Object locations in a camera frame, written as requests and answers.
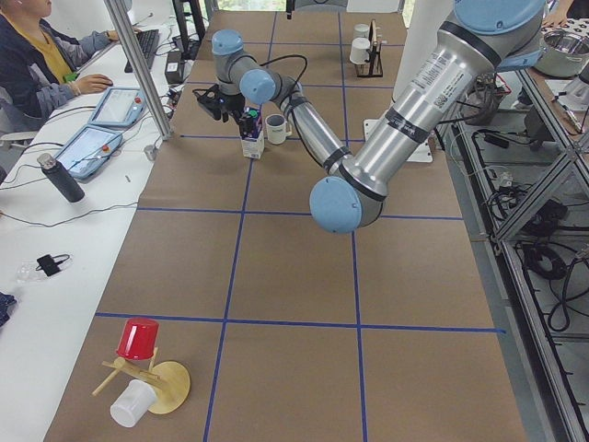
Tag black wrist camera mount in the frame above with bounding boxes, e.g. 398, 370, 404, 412
192, 84, 223, 121

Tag white upturned cup on rack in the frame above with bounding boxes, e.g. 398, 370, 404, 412
349, 37, 371, 65

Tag black keyboard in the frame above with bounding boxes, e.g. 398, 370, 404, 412
135, 29, 160, 70

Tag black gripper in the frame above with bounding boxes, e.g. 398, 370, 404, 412
217, 92, 256, 138

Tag seated person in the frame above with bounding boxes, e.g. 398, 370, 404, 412
1, 0, 119, 132

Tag red plastic cup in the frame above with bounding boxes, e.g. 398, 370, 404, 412
116, 317, 159, 360

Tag brown paper table cover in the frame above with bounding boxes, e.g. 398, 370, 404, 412
43, 9, 530, 442

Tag near blue teach pendant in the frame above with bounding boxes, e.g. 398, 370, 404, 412
56, 124, 122, 181

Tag steel pot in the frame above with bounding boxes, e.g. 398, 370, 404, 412
534, 29, 588, 78

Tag black water bottle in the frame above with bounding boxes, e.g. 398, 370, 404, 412
37, 153, 85, 203

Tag aluminium frame post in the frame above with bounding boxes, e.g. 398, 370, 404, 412
104, 0, 172, 141

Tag clear white plastic cup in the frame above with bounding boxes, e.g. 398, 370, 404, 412
110, 379, 157, 428

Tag blue white milk carton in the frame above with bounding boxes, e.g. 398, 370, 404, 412
240, 107, 264, 159

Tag black wire cup rack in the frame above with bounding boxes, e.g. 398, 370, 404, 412
353, 19, 384, 78

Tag white ceramic mug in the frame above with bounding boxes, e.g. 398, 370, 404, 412
265, 114, 292, 145

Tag wooden cup tree stand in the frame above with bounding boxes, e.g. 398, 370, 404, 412
91, 347, 191, 414

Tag far blue teach pendant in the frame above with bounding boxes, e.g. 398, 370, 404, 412
88, 87, 144, 128

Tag blue teach pendant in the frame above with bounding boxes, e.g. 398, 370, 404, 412
56, 124, 122, 181
88, 87, 144, 128

